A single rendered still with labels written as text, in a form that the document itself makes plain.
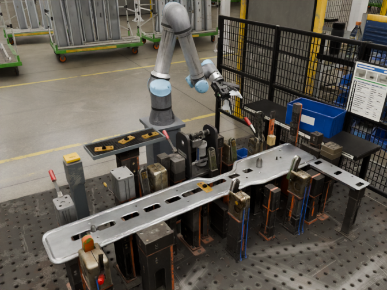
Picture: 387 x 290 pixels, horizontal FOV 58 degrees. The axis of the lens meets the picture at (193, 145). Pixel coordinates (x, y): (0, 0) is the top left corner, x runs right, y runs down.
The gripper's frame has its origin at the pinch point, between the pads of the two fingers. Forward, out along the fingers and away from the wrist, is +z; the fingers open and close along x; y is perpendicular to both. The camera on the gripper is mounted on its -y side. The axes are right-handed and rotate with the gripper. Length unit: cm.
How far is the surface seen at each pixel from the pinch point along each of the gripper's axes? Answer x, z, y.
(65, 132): -254, -172, 37
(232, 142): 2.0, 20.8, 18.7
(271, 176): 8.1, 46.9, 14.2
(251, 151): -8.1, 25.5, 2.9
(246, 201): 17, 55, 40
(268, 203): 4, 57, 22
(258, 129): 5.1, 19.9, 1.7
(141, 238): 14, 51, 87
